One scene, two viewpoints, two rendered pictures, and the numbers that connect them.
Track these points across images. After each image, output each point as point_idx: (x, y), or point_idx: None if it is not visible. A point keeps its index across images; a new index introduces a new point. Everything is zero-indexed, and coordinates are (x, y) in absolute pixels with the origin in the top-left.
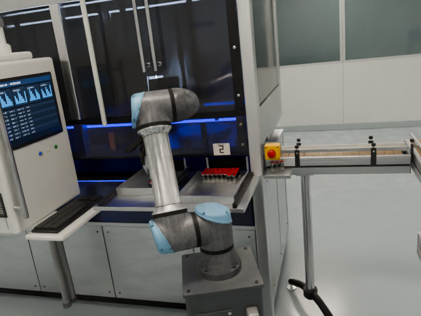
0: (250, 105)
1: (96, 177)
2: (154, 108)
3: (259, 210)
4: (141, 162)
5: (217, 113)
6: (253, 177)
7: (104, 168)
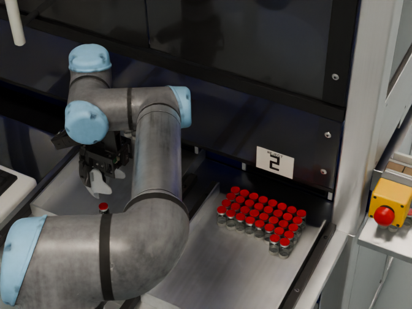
0: (360, 106)
1: (11, 105)
2: (56, 290)
3: (333, 286)
4: (83, 181)
5: (278, 95)
6: (333, 238)
7: (30, 91)
